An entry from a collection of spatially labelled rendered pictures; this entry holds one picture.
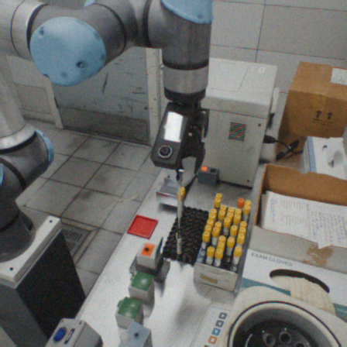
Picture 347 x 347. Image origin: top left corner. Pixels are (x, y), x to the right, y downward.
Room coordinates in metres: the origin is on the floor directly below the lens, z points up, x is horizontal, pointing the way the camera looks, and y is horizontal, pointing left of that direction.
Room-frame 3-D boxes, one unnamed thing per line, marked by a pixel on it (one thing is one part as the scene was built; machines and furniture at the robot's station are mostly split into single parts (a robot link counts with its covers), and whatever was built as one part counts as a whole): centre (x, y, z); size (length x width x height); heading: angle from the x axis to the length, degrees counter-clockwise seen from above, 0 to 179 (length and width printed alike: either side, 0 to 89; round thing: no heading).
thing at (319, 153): (0.84, -0.51, 0.94); 0.22 x 0.12 x 0.13; 165
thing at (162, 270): (0.45, 0.06, 0.89); 0.09 x 0.05 x 0.04; 71
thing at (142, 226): (0.59, 0.09, 0.88); 0.07 x 0.07 x 0.01; 71
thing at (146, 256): (0.45, 0.06, 0.92); 0.05 x 0.04 x 0.06; 71
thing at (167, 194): (0.76, -0.01, 0.92); 0.21 x 0.07 x 0.05; 161
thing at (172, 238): (0.56, -0.03, 0.93); 0.17 x 0.09 x 0.11; 162
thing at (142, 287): (0.38, 0.07, 0.91); 0.05 x 0.04 x 0.07; 71
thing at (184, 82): (0.50, -0.02, 1.36); 0.08 x 0.08 x 0.05
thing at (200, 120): (0.51, -0.02, 1.28); 0.09 x 0.08 x 0.12; 162
